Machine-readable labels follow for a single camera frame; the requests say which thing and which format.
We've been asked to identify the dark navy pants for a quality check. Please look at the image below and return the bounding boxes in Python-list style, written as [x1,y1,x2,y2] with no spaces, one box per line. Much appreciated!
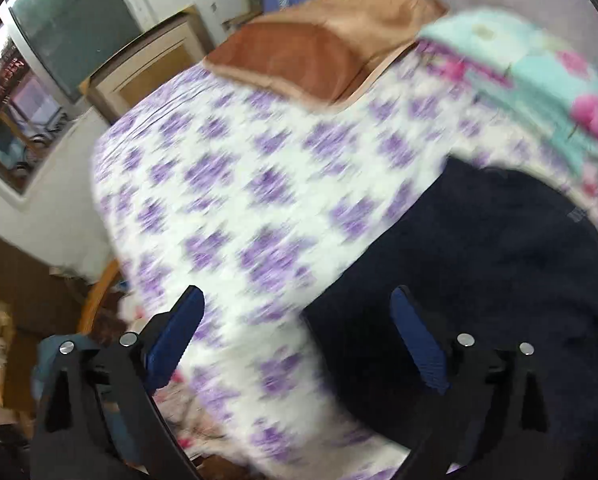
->
[302,158,598,479]

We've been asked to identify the purple floral bed sheet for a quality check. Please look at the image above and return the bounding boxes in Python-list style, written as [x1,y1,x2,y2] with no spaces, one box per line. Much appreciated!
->
[90,41,598,480]

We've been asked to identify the teal pink floral quilt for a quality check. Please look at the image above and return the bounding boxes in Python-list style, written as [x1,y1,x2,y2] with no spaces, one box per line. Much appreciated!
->
[417,8,598,188]

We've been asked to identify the wooden framed cabinet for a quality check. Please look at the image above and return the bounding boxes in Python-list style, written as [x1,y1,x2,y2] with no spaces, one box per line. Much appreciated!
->
[80,6,214,124]

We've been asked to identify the brown orange pillow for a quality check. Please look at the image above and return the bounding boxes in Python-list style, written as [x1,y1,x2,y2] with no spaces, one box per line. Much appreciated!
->
[202,0,448,110]

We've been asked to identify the wooden chair frame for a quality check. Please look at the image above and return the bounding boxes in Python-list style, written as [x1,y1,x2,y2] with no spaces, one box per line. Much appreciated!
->
[78,259,121,335]

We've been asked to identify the window with white frame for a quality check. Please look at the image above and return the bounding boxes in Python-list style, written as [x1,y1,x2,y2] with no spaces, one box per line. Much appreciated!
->
[0,0,140,195]

